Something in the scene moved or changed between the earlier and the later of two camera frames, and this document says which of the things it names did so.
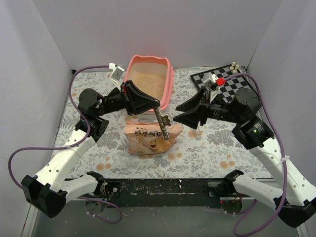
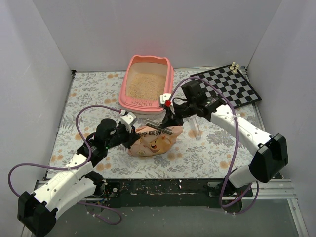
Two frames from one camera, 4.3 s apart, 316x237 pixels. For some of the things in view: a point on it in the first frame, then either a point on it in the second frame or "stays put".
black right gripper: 204,108 -> 171,116
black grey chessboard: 227,92 stays put
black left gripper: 127,99 -> 130,137
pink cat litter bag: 144,138 stays put
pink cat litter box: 154,75 stays put
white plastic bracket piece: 163,120 -> 158,125
